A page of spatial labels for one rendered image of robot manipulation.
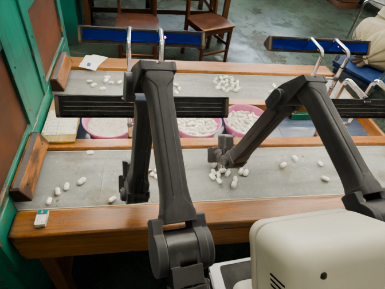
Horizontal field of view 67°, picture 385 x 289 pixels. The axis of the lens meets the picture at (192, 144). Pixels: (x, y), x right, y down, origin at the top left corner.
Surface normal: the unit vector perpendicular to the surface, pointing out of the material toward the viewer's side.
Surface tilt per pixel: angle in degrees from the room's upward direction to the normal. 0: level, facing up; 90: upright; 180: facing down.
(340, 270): 48
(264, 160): 0
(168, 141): 28
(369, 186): 19
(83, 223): 0
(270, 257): 90
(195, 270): 38
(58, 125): 0
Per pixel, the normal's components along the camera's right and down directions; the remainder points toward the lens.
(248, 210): 0.11, -0.70
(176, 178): 0.33, -0.31
